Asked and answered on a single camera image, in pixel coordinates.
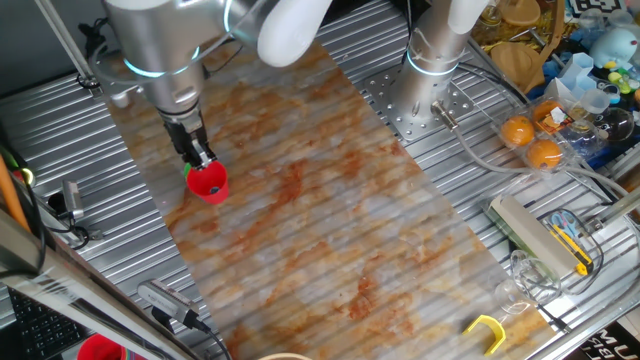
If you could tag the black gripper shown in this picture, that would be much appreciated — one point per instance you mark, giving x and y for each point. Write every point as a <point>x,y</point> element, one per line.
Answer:
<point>186,132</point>

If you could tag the green plastic cup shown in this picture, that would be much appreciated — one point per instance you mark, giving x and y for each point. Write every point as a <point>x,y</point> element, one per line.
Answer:
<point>186,171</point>

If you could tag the red plastic cup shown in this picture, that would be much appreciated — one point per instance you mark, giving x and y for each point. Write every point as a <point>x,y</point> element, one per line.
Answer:
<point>207,182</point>

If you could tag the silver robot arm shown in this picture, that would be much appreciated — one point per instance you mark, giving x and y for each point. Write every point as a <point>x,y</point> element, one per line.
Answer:
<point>165,60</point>

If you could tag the red cup with coloured stack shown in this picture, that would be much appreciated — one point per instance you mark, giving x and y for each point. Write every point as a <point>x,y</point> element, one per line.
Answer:
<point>100,348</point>

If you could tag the marble pattern mat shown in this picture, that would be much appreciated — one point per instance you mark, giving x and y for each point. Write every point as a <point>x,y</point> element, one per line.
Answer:
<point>325,225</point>

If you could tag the metal pole stand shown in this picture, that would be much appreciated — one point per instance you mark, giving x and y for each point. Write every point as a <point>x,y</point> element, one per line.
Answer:
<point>65,42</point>

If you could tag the orange pole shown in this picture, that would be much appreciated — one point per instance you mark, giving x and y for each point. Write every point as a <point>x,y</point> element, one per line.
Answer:
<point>9,192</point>

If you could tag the beige bowl rim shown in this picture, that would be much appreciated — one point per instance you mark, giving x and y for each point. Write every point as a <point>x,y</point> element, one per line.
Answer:
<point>285,356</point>

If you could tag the black keyboard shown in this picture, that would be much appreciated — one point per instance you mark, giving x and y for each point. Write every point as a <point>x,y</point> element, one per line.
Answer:
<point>40,330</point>

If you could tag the glass jar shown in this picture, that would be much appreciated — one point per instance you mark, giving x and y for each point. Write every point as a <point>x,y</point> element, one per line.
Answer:
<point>487,22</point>

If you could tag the orange fruit pair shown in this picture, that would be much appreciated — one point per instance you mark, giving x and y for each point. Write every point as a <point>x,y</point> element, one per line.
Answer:
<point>522,152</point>

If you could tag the wooden stand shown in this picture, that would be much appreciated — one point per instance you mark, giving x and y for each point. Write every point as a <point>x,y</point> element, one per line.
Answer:
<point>517,60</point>

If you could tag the beige long box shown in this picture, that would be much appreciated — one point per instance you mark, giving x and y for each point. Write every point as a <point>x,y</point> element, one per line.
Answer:
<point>530,232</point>

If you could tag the clear drinking glass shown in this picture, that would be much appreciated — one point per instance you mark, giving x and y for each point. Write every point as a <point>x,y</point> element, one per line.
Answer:
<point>535,280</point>

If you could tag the blue scissors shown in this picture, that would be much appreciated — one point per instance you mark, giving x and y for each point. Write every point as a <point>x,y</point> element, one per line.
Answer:
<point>562,221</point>

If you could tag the pale hexagonal box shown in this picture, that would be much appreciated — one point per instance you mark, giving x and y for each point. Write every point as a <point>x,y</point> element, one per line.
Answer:
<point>576,70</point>

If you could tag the yellow utility knife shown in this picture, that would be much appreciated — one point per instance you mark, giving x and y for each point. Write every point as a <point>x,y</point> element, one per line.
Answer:
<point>575,252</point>

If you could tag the clear measuring cup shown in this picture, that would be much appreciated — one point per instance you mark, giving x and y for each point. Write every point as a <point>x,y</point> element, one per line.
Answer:
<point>595,101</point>

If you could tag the clear plastic tub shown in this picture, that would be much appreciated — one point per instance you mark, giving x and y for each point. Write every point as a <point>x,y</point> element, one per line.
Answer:
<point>592,235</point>

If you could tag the round glass flask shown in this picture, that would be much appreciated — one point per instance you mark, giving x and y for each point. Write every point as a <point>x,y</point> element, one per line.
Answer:
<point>617,125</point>

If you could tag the aluminium profile bar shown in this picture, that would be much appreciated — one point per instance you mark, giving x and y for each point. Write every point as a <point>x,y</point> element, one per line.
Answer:
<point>620,207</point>

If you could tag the black white marker board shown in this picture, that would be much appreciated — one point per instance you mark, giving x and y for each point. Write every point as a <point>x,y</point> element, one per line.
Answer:
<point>597,6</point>

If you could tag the green yellow toy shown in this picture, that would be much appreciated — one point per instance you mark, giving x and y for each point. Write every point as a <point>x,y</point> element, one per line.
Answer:
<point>620,81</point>

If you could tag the light blue plush toy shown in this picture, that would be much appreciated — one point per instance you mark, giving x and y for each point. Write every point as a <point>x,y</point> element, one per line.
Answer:
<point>615,47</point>

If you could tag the black printed sign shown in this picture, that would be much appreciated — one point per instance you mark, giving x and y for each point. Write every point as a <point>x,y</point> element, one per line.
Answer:
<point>615,345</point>

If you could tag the small silver camera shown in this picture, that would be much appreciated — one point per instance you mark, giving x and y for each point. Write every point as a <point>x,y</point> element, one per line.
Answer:
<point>72,199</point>

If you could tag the large silver camera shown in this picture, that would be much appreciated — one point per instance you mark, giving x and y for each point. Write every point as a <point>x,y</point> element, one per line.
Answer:
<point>162,297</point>

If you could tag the aluminium frame beam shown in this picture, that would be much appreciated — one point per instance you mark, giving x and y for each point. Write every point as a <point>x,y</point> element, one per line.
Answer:
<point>50,280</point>

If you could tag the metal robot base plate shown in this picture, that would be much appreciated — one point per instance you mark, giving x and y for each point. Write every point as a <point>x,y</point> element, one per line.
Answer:
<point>380,90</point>

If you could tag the yellow U-shaped bracket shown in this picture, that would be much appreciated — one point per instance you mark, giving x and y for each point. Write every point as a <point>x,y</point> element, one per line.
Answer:
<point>492,325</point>

